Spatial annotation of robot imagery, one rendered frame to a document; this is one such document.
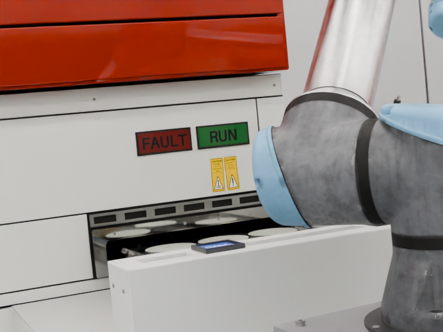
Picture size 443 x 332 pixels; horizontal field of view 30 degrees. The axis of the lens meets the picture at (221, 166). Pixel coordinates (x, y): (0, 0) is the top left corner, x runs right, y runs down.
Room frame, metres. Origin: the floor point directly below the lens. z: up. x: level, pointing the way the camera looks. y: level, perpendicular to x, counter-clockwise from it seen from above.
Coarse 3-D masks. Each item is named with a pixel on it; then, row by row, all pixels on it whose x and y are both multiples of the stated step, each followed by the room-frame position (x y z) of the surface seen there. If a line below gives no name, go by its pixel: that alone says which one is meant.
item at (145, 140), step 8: (144, 136) 1.66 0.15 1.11; (152, 136) 1.67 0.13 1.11; (160, 136) 1.67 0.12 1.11; (168, 136) 1.68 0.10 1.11; (176, 136) 1.69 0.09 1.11; (184, 136) 1.69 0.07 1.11; (144, 144) 1.66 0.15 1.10; (152, 144) 1.67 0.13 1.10; (160, 144) 1.67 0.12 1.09; (168, 144) 1.68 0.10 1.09; (176, 144) 1.69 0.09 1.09; (184, 144) 1.69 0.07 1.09; (144, 152) 1.66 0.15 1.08; (152, 152) 1.67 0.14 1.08
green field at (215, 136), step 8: (200, 128) 1.71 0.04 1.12; (208, 128) 1.71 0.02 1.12; (216, 128) 1.72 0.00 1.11; (224, 128) 1.73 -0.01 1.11; (232, 128) 1.73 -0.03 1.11; (240, 128) 1.74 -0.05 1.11; (200, 136) 1.71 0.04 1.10; (208, 136) 1.71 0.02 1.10; (216, 136) 1.72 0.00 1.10; (224, 136) 1.73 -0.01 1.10; (232, 136) 1.73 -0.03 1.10; (240, 136) 1.74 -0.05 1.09; (200, 144) 1.71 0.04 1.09; (208, 144) 1.71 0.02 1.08; (216, 144) 1.72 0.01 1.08; (224, 144) 1.73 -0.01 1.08
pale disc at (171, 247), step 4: (164, 244) 1.61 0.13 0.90; (168, 244) 1.60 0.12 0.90; (172, 244) 1.60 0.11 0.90; (176, 244) 1.59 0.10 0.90; (180, 244) 1.59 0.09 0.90; (184, 244) 1.58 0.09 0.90; (188, 244) 1.58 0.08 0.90; (192, 244) 1.57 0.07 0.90; (148, 248) 1.58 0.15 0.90; (152, 248) 1.57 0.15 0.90; (156, 248) 1.57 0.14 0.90; (160, 248) 1.56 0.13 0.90; (164, 248) 1.56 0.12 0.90; (168, 248) 1.55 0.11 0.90; (172, 248) 1.55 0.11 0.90; (176, 248) 1.54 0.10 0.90; (180, 248) 1.54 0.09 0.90; (184, 248) 1.53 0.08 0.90
